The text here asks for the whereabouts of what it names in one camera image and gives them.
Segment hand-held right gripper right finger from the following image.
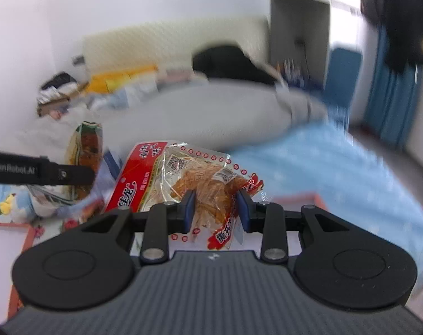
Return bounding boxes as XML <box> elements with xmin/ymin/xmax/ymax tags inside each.
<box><xmin>236</xmin><ymin>189</ymin><xmax>352</xmax><ymax>264</ymax></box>

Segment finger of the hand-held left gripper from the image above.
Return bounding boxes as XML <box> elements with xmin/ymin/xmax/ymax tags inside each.
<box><xmin>58</xmin><ymin>164</ymin><xmax>96</xmax><ymax>186</ymax></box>

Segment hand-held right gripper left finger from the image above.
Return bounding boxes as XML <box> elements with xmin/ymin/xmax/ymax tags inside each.
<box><xmin>79</xmin><ymin>190</ymin><xmax>197</xmax><ymax>264</ymax></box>

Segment green-edged snack packet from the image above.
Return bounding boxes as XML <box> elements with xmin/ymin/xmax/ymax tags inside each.
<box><xmin>65</xmin><ymin>121</ymin><xmax>104</xmax><ymax>201</ymax></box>

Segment red and clear snack packet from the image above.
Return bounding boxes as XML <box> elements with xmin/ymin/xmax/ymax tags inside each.
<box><xmin>105</xmin><ymin>141</ymin><xmax>264</xmax><ymax>250</ymax></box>

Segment clear blue-printed plastic bag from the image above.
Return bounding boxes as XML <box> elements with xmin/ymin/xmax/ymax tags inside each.
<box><xmin>54</xmin><ymin>148</ymin><xmax>126</xmax><ymax>224</ymax></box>

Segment white and blue plush toy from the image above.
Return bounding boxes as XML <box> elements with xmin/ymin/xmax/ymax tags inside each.
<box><xmin>0</xmin><ymin>185</ymin><xmax>35</xmax><ymax>223</ymax></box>

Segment grey duvet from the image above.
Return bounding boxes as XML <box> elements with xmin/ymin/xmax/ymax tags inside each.
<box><xmin>23</xmin><ymin>82</ymin><xmax>329</xmax><ymax>147</ymax></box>

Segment blue bed sheet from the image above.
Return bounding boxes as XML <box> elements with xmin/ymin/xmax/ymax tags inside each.
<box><xmin>229</xmin><ymin>120</ymin><xmax>423</xmax><ymax>297</ymax></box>

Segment yellow pillow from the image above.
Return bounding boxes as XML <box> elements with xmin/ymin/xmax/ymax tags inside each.
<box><xmin>87</xmin><ymin>64</ymin><xmax>159</xmax><ymax>93</ymax></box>

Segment row of small bottles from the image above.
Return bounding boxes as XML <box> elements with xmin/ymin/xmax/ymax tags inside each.
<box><xmin>276</xmin><ymin>59</ymin><xmax>304</xmax><ymax>86</ymax></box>

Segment cream quilted headboard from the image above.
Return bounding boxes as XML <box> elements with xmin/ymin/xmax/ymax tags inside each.
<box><xmin>83</xmin><ymin>16</ymin><xmax>271</xmax><ymax>84</ymax></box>

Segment blue chair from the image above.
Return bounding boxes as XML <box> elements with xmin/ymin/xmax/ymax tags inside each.
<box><xmin>323</xmin><ymin>47</ymin><xmax>364</xmax><ymax>130</ymax></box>

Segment blue curtain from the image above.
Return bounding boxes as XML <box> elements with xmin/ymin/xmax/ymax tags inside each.
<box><xmin>363</xmin><ymin>24</ymin><xmax>423</xmax><ymax>150</ymax></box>

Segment black hanging garment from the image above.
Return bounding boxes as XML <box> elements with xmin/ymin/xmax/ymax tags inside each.
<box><xmin>360</xmin><ymin>0</ymin><xmax>423</xmax><ymax>74</ymax></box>

